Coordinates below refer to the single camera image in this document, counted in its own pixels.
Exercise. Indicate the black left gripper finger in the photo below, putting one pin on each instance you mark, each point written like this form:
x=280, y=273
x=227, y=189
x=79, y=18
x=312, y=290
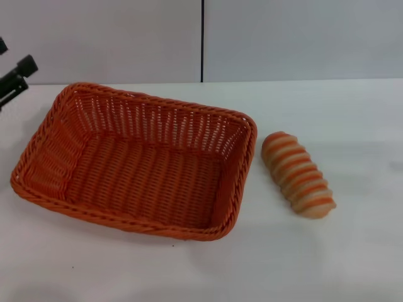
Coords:
x=2, y=45
x=14, y=83

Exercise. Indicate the orange woven plastic basket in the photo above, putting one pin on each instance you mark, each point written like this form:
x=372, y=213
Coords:
x=141, y=176

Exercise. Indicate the striped orange toy bread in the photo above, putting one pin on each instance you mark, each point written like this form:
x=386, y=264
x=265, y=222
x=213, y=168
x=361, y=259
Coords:
x=297, y=176

